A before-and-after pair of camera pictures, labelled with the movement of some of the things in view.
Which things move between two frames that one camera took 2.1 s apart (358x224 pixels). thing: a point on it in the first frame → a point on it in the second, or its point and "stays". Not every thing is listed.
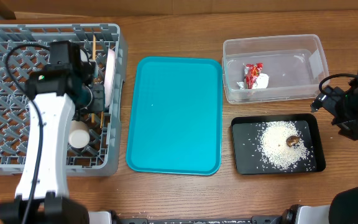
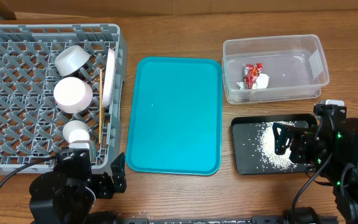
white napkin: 261,82 stays
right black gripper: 354,129 → 302,141
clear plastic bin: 273,68 stays
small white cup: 79,134 stays
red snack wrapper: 252,71 stays
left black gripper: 97,96 → 107,184
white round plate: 109,77 stays
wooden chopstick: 93,114 → 100,105
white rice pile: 275,149 stays
